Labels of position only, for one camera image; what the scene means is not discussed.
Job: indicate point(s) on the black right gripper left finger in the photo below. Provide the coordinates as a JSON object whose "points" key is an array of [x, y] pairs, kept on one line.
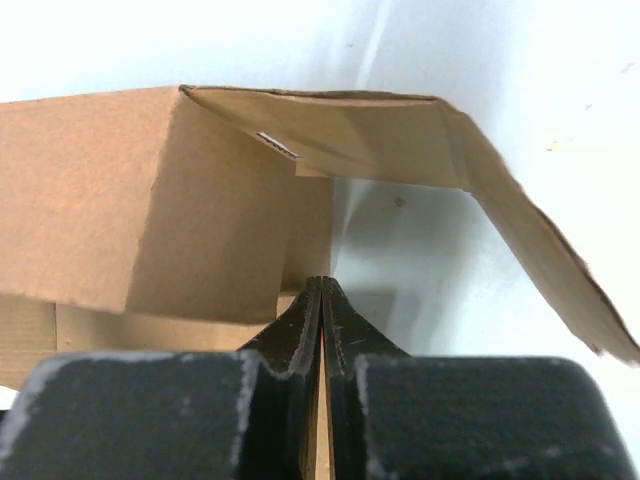
{"points": [[244, 414]]}

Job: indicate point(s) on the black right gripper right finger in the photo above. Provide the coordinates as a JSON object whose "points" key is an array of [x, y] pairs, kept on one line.
{"points": [[397, 416]]}

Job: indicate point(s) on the brown cardboard box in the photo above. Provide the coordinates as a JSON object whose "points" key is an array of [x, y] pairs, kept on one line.
{"points": [[189, 218]]}

